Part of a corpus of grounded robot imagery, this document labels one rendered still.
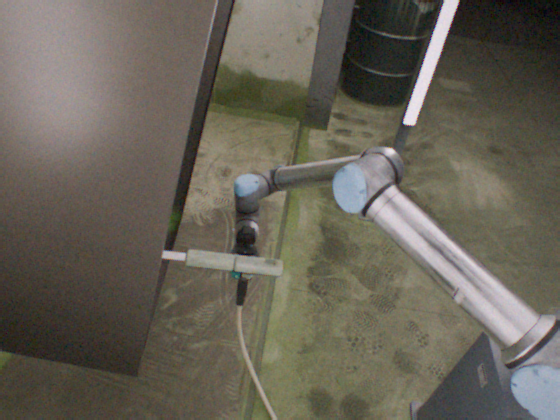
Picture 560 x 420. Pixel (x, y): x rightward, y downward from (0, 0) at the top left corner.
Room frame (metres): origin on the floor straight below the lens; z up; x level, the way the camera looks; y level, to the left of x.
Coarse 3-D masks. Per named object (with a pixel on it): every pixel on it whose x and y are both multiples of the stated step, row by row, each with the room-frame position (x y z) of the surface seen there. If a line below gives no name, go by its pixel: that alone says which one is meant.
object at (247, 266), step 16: (176, 256) 0.85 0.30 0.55; (192, 256) 0.85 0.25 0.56; (208, 256) 0.86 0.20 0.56; (224, 256) 0.87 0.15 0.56; (240, 256) 0.88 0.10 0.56; (240, 272) 0.87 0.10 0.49; (256, 272) 0.85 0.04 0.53; (272, 272) 0.85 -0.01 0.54; (240, 288) 0.85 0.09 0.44; (240, 304) 0.84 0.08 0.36
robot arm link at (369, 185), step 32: (384, 160) 0.91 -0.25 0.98; (352, 192) 0.81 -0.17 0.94; (384, 192) 0.80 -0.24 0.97; (384, 224) 0.75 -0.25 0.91; (416, 224) 0.73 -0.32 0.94; (416, 256) 0.68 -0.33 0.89; (448, 256) 0.66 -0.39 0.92; (448, 288) 0.61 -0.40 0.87; (480, 288) 0.59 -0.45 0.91; (480, 320) 0.55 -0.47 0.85; (512, 320) 0.53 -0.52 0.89; (544, 320) 0.53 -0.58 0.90; (512, 352) 0.49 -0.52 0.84; (544, 352) 0.47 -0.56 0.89; (512, 384) 0.44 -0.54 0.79; (544, 384) 0.42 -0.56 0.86; (544, 416) 0.39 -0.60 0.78
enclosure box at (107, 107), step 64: (0, 0) 0.48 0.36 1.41; (64, 0) 0.49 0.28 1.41; (128, 0) 0.49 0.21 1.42; (192, 0) 0.50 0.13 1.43; (0, 64) 0.48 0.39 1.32; (64, 64) 0.49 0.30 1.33; (128, 64) 0.49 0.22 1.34; (192, 64) 0.50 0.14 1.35; (0, 128) 0.48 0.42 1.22; (64, 128) 0.49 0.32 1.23; (128, 128) 0.49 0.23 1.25; (192, 128) 1.09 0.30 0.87; (0, 192) 0.48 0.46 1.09; (64, 192) 0.48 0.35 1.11; (128, 192) 0.49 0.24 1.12; (0, 256) 0.47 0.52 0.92; (64, 256) 0.48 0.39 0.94; (128, 256) 0.49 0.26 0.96; (0, 320) 0.47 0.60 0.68; (64, 320) 0.48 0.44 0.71; (128, 320) 0.49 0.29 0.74
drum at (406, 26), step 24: (384, 0) 3.16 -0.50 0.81; (408, 0) 3.12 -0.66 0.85; (432, 0) 3.20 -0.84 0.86; (360, 24) 3.27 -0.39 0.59; (384, 24) 3.14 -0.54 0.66; (408, 24) 3.13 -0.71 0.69; (360, 48) 3.23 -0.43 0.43; (384, 48) 3.13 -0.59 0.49; (408, 48) 3.15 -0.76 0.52; (360, 72) 3.19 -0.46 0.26; (384, 72) 3.12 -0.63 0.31; (408, 72) 3.19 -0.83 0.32; (360, 96) 3.16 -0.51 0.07; (384, 96) 3.12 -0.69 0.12
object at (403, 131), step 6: (426, 48) 1.86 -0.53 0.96; (402, 126) 1.84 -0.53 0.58; (408, 126) 1.83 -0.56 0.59; (402, 132) 1.83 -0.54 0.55; (408, 132) 1.83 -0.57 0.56; (396, 138) 1.85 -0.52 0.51; (402, 138) 1.83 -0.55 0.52; (396, 144) 1.84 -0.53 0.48; (402, 144) 1.83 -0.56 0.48; (396, 150) 1.83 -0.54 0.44; (402, 150) 1.84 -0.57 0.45
